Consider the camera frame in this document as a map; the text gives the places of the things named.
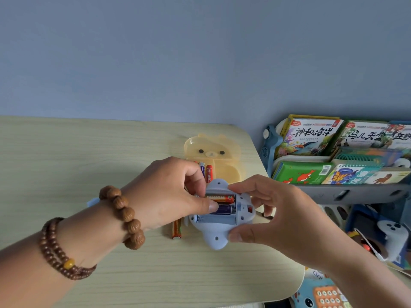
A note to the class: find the person's left hand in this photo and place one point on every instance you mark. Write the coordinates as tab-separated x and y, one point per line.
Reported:
167	192

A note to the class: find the person's right hand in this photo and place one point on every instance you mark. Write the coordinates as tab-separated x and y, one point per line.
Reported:
285	221

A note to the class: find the person's left thumb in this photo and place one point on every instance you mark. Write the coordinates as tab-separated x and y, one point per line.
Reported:
205	205

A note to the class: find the person's right thumb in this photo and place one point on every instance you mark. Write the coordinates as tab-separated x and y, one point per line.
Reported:
244	234

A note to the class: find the dark purple battery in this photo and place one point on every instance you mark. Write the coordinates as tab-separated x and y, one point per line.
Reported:
226	209

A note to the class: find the light blue toy device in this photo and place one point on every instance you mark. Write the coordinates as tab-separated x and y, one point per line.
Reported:
218	232

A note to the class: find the person's left forearm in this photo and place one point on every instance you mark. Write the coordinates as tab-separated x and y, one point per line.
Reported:
64	263

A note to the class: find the person's right forearm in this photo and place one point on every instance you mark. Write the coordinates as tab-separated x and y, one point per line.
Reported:
369	279

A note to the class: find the orange battery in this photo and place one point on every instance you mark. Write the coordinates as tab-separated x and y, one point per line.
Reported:
177	229
209	173
223	198

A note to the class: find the blue and white battery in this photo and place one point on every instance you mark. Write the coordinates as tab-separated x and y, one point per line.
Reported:
202	169

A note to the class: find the yellow bear-shaped box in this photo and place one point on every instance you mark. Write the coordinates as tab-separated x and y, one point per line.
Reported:
221	150

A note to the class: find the green fox picture book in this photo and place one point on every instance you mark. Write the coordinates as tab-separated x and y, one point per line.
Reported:
301	173

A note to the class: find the blue animal toy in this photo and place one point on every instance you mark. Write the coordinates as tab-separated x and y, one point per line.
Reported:
305	296

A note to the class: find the white plastic basket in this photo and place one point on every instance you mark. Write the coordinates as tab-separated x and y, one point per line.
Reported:
335	216

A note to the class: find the orange keypad toy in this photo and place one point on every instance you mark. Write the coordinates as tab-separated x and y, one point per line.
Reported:
329	298

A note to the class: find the light blue battery cover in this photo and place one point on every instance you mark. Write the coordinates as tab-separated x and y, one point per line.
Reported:
92	202

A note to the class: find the ocean picture book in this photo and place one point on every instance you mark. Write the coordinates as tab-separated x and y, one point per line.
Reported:
308	137

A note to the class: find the grey blue bookshelf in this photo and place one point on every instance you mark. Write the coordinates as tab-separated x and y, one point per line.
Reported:
353	192

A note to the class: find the blue storage box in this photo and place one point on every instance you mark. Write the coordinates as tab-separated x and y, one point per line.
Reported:
361	221

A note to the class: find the blue elephant picture book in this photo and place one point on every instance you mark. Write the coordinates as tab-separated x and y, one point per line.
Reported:
350	174

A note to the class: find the teal spiral-bound book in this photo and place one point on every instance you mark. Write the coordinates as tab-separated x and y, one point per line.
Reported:
366	156

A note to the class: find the white game controller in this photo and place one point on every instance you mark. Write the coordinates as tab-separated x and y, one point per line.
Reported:
393	240

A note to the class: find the bird picture book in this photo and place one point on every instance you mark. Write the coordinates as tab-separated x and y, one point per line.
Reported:
362	136

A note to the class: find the dinosaur picture book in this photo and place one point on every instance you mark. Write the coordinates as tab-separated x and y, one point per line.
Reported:
388	177

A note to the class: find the wild animal picture book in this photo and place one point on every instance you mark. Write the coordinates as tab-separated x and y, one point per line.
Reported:
399	136

